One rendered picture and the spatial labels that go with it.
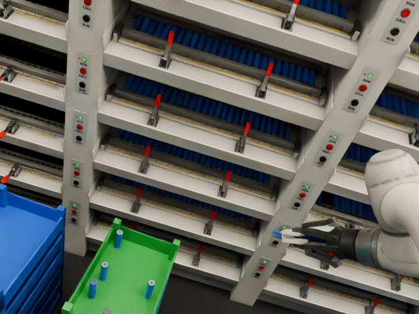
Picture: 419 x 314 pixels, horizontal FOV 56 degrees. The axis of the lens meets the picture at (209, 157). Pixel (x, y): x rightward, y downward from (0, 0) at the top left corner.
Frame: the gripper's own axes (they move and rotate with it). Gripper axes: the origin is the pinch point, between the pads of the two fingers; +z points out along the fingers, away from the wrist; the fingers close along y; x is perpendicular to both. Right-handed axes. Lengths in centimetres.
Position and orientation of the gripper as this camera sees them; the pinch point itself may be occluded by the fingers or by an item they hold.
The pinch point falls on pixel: (293, 236)
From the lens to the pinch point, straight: 114.5
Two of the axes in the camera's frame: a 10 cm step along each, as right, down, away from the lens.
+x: -7.6, 1.0, -6.4
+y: -1.1, -9.9, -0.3
